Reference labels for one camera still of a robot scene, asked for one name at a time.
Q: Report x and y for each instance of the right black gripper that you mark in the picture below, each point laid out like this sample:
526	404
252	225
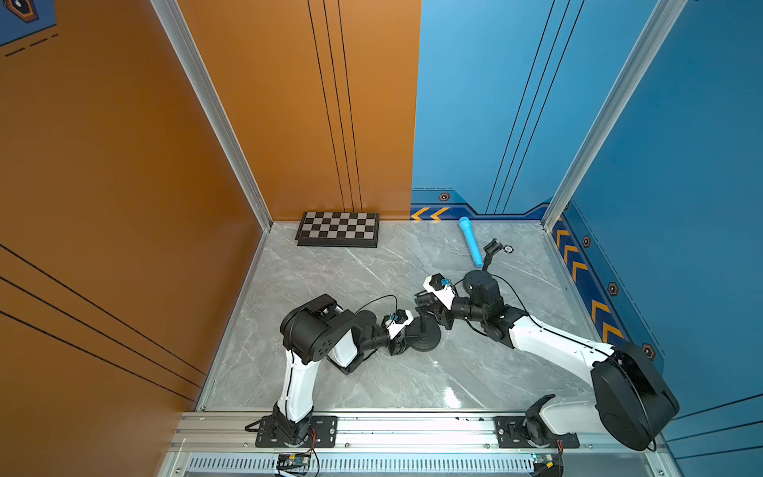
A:
441	316

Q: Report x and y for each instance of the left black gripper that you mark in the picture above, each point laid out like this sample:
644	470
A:
404	345

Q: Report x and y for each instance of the black stand pole with clip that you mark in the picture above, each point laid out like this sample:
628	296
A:
493	248

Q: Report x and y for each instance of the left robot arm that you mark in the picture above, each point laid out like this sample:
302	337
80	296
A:
322	329

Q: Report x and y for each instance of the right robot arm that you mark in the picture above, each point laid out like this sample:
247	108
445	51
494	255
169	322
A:
631	401

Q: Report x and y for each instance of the light blue toy microphone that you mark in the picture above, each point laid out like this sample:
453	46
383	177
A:
466	226

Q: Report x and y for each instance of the black white checkerboard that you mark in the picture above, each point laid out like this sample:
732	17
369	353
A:
339	230

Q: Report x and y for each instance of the left green circuit board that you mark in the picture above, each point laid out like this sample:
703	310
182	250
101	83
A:
294	464

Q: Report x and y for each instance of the green circuit board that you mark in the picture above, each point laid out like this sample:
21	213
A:
549	466
294	464

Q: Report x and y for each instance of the right green circuit board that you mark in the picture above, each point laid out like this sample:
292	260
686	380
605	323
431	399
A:
549	466

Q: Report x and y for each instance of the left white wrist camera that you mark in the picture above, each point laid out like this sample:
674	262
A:
395	323

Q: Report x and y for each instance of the aluminium rail frame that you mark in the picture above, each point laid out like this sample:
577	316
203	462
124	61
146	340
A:
398	443

